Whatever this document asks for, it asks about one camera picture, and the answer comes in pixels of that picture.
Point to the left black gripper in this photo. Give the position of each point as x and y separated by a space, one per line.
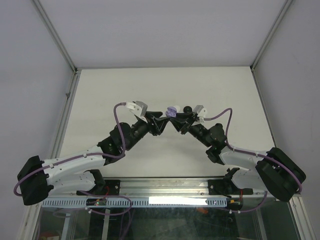
158 125

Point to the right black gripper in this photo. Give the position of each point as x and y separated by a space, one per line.
191 120

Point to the purple earbud case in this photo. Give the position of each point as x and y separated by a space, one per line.
171 112

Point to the black earbud case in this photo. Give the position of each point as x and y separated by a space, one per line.
187 109

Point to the white earbud case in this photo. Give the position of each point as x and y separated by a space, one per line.
178 108

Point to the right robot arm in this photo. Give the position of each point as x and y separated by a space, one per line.
272 171

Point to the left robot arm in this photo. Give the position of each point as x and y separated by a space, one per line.
40 178

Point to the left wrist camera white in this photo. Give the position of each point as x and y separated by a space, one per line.
138 108

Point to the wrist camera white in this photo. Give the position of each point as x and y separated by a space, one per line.
138 108
200 112

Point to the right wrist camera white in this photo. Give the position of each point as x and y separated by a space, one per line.
200 112

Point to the aluminium front rail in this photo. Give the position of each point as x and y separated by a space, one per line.
164 187

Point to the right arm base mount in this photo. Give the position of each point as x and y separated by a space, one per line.
225 187

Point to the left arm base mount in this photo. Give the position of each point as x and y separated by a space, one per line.
101 186

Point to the slotted cable duct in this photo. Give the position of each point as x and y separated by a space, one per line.
136 202

